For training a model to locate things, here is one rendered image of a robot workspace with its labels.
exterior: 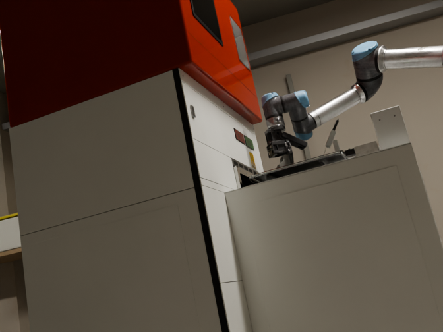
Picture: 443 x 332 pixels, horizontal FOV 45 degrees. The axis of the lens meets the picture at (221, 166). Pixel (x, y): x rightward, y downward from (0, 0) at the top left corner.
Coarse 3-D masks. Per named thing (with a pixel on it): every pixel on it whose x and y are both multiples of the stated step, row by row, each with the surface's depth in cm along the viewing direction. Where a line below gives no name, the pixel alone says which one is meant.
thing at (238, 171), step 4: (236, 168) 200; (240, 168) 204; (236, 172) 200; (240, 172) 203; (244, 172) 208; (248, 172) 213; (236, 176) 199; (240, 176) 201; (244, 176) 209; (248, 176) 212; (236, 180) 199; (240, 180) 200; (256, 180) 222; (240, 184) 198
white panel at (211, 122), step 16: (176, 80) 173; (192, 80) 183; (192, 96) 179; (208, 96) 195; (192, 112) 173; (208, 112) 190; (224, 112) 210; (192, 128) 170; (208, 128) 185; (224, 128) 203; (240, 128) 225; (192, 144) 167; (208, 144) 180; (224, 144) 197; (240, 144) 218; (256, 144) 244; (192, 160) 166; (208, 160) 176; (224, 160) 192; (240, 160) 212; (256, 160) 237; (192, 176) 165; (208, 176) 172; (224, 176) 187
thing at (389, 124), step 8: (376, 112) 174; (384, 112) 173; (392, 112) 173; (400, 112) 172; (376, 120) 174; (384, 120) 173; (392, 120) 172; (400, 120) 171; (376, 128) 174; (384, 128) 173; (392, 128) 172; (400, 128) 171; (384, 136) 172; (392, 136) 171; (400, 136) 170; (408, 136) 170; (384, 144) 172; (392, 144) 171; (400, 144) 170
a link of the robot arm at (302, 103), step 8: (280, 96) 224; (288, 96) 222; (296, 96) 221; (304, 96) 220; (288, 104) 221; (296, 104) 221; (304, 104) 221; (288, 112) 225; (296, 112) 223; (304, 112) 224; (296, 120) 225
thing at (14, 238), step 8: (8, 216) 413; (16, 216) 414; (0, 224) 414; (8, 224) 412; (16, 224) 411; (0, 232) 413; (8, 232) 411; (16, 232) 409; (0, 240) 411; (8, 240) 410; (16, 240) 408; (0, 248) 410; (8, 248) 409
